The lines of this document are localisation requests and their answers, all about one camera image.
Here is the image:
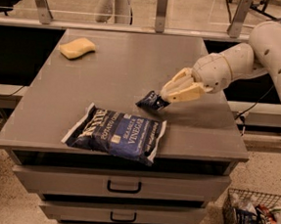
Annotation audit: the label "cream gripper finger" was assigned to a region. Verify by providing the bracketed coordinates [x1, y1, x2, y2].
[160, 67, 193, 97]
[164, 88, 203, 103]

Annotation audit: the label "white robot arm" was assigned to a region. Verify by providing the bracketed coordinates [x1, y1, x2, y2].
[160, 21, 281, 103]

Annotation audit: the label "blue kettle chip bag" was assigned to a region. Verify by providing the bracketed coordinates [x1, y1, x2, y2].
[62, 103, 167, 166]

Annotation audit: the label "red snack bag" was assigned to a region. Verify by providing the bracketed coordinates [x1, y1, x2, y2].
[256, 204, 281, 224]

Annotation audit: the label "dark blue snack bag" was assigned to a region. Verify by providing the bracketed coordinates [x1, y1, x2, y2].
[234, 200, 258, 224]

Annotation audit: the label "person legs in light trousers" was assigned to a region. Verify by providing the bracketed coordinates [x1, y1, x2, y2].
[96, 0, 133, 24]

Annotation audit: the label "black chair base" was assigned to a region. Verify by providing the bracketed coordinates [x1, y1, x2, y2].
[225, 0, 281, 22]

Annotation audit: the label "yellow sponge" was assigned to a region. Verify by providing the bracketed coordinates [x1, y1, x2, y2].
[59, 37, 96, 60]

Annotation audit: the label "grey drawer cabinet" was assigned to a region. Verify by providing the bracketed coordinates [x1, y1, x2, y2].
[0, 30, 248, 224]

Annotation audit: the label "black cable right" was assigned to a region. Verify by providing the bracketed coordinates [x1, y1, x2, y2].
[232, 80, 276, 136]

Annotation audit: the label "right metal bracket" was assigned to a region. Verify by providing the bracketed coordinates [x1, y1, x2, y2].
[227, 0, 253, 38]

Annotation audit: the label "metal bracket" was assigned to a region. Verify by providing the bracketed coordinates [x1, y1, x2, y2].
[227, 0, 253, 38]
[155, 0, 168, 33]
[34, 0, 53, 24]

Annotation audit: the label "middle metal bracket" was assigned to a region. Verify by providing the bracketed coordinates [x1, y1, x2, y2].
[155, 0, 168, 33]

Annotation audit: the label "top drawer black handle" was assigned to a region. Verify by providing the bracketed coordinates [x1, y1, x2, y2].
[107, 180, 142, 194]

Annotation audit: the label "drawer black handle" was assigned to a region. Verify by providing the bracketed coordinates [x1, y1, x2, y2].
[107, 180, 142, 194]
[110, 211, 137, 223]

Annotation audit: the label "wire basket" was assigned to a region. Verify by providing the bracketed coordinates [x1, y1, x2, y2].
[222, 189, 281, 224]

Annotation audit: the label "left metal bracket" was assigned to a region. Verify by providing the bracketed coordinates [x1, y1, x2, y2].
[34, 0, 53, 24]

